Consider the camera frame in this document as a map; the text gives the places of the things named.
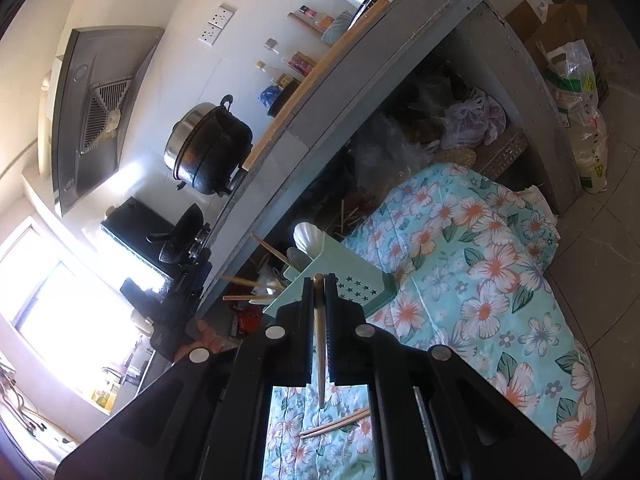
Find black gas stove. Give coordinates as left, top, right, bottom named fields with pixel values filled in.
left=100, top=197, right=241, bottom=286

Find grey range hood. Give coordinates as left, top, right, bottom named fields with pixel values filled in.
left=52, top=26, right=166, bottom=218

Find yellow-capped sauce bottle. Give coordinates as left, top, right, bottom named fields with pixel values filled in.
left=256, top=61, right=297, bottom=87

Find orange snack packets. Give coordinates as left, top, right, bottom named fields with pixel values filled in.
left=232, top=307, right=266, bottom=336

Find person's left hand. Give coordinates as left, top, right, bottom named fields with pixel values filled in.
left=174, top=319, right=243, bottom=363

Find perforated metal shelf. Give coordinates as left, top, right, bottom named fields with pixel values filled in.
left=472, top=135, right=529, bottom=179

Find purple-labelled glass bottle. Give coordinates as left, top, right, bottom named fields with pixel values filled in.
left=264, top=38, right=317, bottom=74

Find black wok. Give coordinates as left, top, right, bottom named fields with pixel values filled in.
left=146, top=205, right=207, bottom=264

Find grey kitchen counter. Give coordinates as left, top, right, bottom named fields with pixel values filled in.
left=197, top=0, right=581, bottom=311

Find window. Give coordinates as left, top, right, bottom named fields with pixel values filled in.
left=0, top=215, right=171, bottom=411

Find clear plastic bag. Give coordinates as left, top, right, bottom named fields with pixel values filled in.
left=350, top=110, right=437, bottom=187

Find black cooking pot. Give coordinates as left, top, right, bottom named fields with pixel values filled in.
left=172, top=94, right=254, bottom=197

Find purple plastic bag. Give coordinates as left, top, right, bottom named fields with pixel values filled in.
left=442, top=87, right=509, bottom=149

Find cream plastic rice ladle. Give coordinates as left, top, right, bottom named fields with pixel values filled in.
left=248, top=267, right=287, bottom=307

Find steel pot lid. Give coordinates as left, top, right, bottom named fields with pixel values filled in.
left=164, top=102, right=217, bottom=171

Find cardboard box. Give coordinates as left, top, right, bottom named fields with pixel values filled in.
left=505, top=0, right=608, bottom=106

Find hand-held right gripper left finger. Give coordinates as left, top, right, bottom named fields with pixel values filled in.
left=55, top=274, right=318, bottom=480

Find teal ceramic dish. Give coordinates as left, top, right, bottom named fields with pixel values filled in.
left=322, top=10, right=354, bottom=44

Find orange-labelled sauce bottle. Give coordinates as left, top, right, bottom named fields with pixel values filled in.
left=299, top=6, right=334, bottom=31

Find white rice sack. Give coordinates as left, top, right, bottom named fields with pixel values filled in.
left=545, top=40, right=612, bottom=196

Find bundle of wooden chopsticks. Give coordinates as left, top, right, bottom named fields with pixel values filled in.
left=336, top=199, right=362, bottom=234

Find green plastic utensil holder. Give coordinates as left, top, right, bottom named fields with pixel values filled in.
left=262, top=245, right=398, bottom=318

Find black-handled knife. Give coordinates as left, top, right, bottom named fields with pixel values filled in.
left=347, top=0, right=387, bottom=29

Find floral teal blanket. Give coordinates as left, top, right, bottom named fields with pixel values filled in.
left=262, top=162, right=601, bottom=480

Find white shell-shaped spoon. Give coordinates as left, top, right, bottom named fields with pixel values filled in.
left=293, top=222, right=326, bottom=253

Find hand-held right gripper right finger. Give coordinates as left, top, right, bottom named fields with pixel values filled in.
left=324, top=274, right=583, bottom=480

